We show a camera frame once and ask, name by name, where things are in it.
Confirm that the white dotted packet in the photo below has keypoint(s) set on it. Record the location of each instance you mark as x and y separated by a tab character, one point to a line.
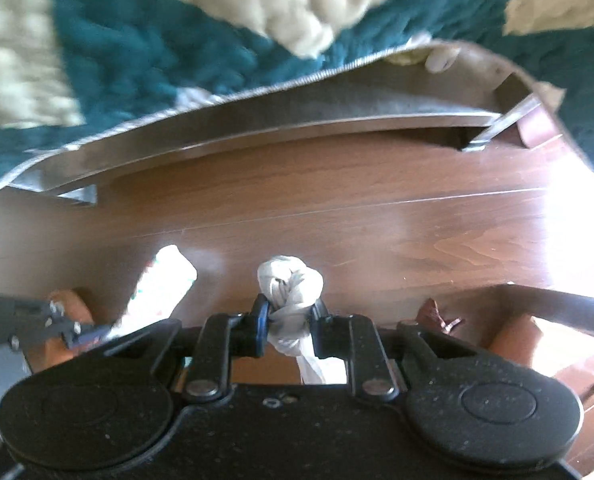
162	285

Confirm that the white knotted plastic bag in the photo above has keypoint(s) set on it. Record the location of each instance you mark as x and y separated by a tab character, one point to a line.
289	285

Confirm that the dark wooden chair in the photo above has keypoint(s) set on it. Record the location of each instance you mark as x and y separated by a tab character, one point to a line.
567	305

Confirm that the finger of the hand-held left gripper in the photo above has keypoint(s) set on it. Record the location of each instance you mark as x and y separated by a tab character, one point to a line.
84	332

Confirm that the teal white zigzag quilt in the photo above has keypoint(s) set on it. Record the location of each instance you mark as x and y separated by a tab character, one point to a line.
177	60

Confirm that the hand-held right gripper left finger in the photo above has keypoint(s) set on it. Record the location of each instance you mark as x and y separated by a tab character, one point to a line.
259	327

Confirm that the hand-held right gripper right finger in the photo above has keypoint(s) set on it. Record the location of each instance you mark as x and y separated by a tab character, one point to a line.
319	332

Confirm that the metal bed frame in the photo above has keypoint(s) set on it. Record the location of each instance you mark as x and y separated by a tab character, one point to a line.
277	125

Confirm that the brown crumpled wrapper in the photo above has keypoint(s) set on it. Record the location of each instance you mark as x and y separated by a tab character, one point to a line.
434	317

